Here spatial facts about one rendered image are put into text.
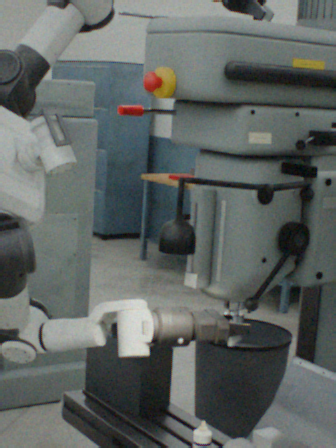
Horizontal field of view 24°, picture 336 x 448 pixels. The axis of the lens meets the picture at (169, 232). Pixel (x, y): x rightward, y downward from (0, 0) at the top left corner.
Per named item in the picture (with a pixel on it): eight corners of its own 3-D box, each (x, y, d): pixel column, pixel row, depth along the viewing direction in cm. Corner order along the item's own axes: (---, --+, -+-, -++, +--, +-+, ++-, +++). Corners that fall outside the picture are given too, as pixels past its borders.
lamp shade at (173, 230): (152, 251, 153) (154, 220, 152) (165, 245, 160) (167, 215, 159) (188, 256, 151) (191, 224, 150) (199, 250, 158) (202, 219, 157)
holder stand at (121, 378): (138, 416, 209) (142, 343, 205) (83, 391, 224) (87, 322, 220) (170, 405, 217) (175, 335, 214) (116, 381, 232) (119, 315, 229)
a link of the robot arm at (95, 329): (138, 297, 169) (82, 304, 174) (140, 340, 167) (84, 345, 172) (151, 301, 175) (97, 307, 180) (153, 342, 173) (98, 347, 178)
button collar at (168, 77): (167, 98, 154) (169, 67, 153) (149, 97, 159) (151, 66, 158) (175, 99, 155) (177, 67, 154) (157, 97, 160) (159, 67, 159)
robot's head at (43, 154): (33, 181, 164) (62, 161, 159) (15, 136, 166) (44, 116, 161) (55, 179, 170) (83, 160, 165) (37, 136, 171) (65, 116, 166)
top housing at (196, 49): (207, 101, 147) (214, 12, 144) (130, 95, 168) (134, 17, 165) (376, 111, 175) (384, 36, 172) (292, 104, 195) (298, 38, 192)
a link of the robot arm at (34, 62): (11, 31, 178) (-25, 77, 174) (44, 48, 176) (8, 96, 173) (22, 58, 189) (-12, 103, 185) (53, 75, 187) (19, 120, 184)
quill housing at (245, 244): (234, 311, 164) (247, 155, 159) (175, 287, 181) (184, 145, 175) (300, 301, 175) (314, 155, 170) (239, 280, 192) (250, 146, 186)
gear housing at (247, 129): (240, 156, 155) (244, 103, 153) (166, 144, 174) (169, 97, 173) (356, 156, 175) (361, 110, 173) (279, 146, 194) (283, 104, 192)
